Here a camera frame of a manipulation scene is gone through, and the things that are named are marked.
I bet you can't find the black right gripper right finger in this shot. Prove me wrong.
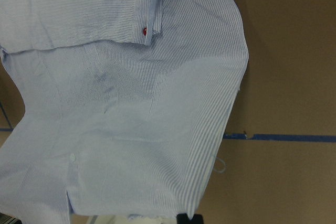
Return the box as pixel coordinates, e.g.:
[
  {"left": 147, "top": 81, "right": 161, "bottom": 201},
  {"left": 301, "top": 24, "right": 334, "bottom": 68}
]
[{"left": 192, "top": 214, "right": 204, "bottom": 224}]

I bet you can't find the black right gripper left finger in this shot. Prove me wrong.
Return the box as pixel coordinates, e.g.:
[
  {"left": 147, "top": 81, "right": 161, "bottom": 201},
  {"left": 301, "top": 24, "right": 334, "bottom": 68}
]
[{"left": 176, "top": 214, "right": 191, "bottom": 224}]

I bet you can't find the light blue striped shirt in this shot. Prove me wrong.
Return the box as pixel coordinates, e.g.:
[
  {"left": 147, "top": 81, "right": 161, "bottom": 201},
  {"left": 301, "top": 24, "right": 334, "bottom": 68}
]
[{"left": 1, "top": 0, "right": 248, "bottom": 223}]

